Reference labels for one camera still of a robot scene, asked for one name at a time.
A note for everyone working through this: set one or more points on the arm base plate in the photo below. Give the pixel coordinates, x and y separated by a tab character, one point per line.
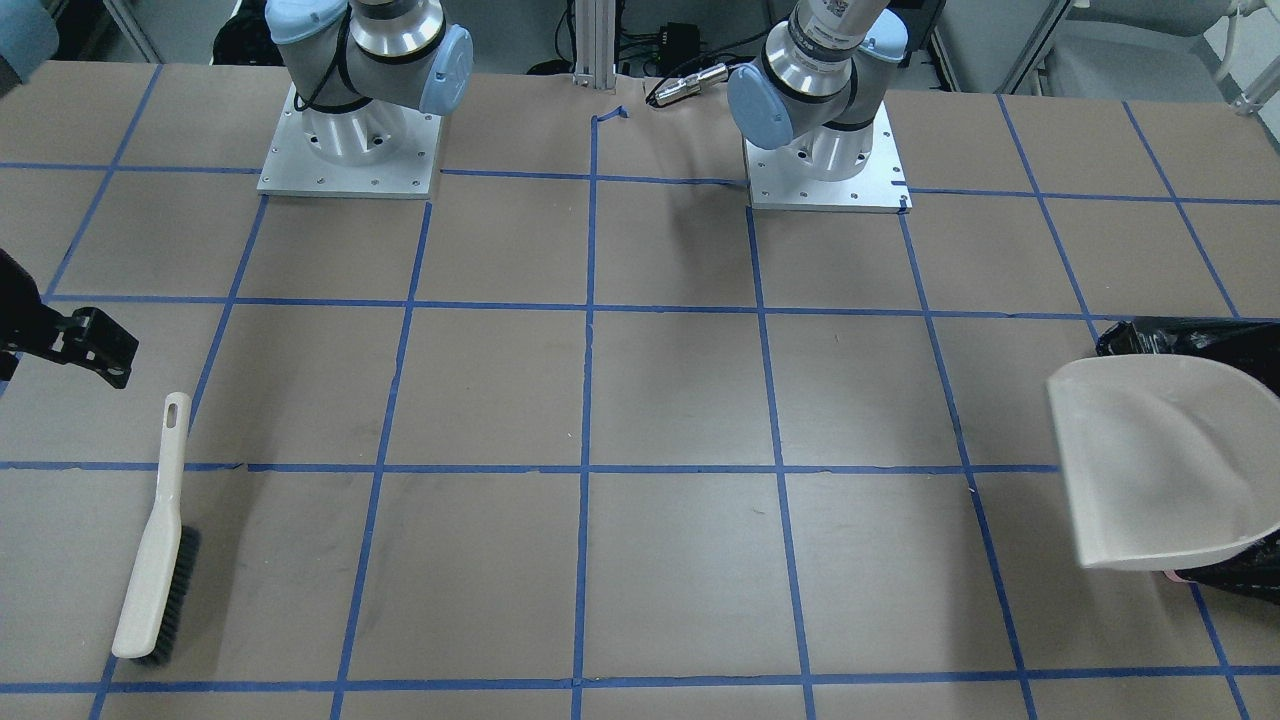
829	170
381	151

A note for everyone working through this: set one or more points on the white hand brush black bristles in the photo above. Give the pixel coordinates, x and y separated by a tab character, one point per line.
165	561

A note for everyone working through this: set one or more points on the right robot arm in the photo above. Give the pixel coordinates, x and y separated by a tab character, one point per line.
371	85

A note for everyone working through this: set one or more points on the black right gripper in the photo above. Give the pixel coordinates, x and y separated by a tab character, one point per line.
88	342

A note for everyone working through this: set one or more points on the white plastic dustpan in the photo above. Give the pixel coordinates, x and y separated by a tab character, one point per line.
1169	462

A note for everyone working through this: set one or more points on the aluminium frame post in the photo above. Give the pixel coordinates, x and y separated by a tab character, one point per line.
595	44

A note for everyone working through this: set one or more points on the bin with black bag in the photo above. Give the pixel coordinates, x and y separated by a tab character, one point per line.
1252	348

